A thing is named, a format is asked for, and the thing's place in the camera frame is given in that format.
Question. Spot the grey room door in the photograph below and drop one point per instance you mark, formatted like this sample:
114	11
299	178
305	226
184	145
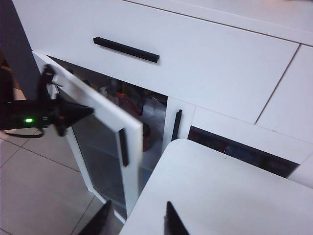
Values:
14	36

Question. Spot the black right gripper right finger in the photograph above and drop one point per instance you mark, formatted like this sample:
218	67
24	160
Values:
173	225

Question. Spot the white cabinet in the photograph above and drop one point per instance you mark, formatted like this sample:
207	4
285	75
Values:
281	85

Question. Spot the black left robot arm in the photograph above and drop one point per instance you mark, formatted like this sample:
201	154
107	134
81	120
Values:
14	117

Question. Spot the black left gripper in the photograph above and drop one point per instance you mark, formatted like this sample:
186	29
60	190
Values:
50	107

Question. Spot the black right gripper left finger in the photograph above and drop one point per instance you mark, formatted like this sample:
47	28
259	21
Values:
102	225

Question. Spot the white glass cabinet door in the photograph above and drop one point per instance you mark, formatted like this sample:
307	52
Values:
220	124
102	107

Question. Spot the white cabinet drawer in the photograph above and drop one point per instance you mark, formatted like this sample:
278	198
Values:
195	68

